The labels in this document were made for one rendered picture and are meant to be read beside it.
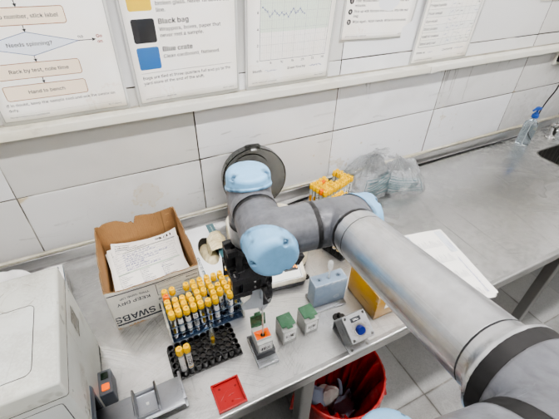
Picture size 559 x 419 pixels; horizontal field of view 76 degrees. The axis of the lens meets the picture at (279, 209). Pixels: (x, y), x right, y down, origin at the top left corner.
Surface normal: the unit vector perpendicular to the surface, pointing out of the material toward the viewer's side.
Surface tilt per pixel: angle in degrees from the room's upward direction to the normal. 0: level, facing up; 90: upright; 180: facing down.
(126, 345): 0
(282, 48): 94
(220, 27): 94
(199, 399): 0
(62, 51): 94
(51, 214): 90
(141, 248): 2
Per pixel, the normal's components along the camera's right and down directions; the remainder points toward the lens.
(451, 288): -0.18, -0.88
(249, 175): 0.02, -0.79
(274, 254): 0.29, 0.59
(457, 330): -0.79, -0.43
